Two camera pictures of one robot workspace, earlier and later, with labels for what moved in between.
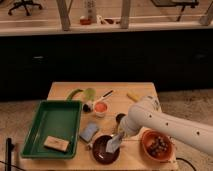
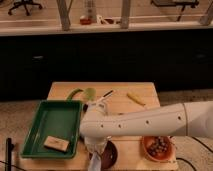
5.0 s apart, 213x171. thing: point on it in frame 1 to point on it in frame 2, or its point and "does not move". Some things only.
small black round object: x=86 y=108 does not move
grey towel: x=113 y=143 to x=95 y=164
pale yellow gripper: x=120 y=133 to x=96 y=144
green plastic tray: x=54 y=118 does not move
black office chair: x=25 y=4 does not move
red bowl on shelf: x=85 y=21 does not move
